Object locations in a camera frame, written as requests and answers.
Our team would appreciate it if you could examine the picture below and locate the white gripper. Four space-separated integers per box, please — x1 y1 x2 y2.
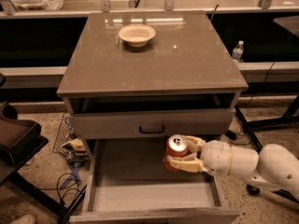
164 135 232 176

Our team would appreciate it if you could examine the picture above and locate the red coke can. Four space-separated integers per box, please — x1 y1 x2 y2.
164 134 189 172

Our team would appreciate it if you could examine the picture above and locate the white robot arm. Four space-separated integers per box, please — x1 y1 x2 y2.
164 134 299 200

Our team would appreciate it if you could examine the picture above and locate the open middle drawer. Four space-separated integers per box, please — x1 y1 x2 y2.
69 138 239 224

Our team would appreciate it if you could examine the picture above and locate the grey drawer cabinet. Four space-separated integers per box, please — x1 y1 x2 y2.
56 10 249 224

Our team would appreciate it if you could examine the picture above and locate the closed top drawer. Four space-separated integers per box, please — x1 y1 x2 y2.
71 109 235 139

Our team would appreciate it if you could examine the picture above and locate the black office chair base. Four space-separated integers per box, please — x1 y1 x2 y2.
247 185 299 203

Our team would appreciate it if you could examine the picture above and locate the clear plastic water bottle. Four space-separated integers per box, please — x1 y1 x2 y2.
232 40 244 63

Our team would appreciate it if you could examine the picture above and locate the snack bag on floor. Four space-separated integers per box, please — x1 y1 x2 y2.
62 138 86 152

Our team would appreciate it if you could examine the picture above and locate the white paper bowl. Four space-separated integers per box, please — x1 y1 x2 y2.
119 24 156 48

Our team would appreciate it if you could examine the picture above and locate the dark brown chair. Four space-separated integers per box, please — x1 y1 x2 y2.
0 72 68 217

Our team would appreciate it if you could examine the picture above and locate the black drawer handle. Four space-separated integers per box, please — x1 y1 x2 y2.
138 126 164 134

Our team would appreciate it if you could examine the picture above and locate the black table leg frame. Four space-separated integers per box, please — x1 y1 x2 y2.
234 94 299 152

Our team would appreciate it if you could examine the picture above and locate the wire mesh basket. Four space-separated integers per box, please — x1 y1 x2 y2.
53 114 89 163

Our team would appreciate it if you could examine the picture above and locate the black floor cable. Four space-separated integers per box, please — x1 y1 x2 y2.
36 172 88 207

